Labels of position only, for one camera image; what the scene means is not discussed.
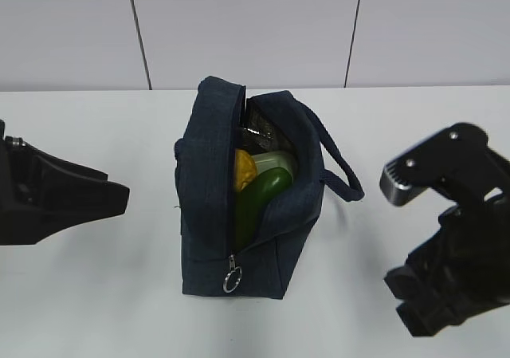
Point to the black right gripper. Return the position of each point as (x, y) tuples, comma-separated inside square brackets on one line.
[(459, 273)]

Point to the dark blue lunch bag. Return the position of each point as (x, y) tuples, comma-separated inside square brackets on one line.
[(224, 119)]

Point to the green cucumber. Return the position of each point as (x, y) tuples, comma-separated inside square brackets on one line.
[(251, 202)]

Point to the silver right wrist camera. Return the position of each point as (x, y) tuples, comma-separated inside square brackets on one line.
[(456, 162)]

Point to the green lidded glass container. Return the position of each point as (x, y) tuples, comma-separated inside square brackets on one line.
[(273, 159)]

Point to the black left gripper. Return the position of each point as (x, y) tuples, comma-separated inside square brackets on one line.
[(42, 195)]

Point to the yellow pear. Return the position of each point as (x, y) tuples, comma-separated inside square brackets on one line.
[(245, 169)]

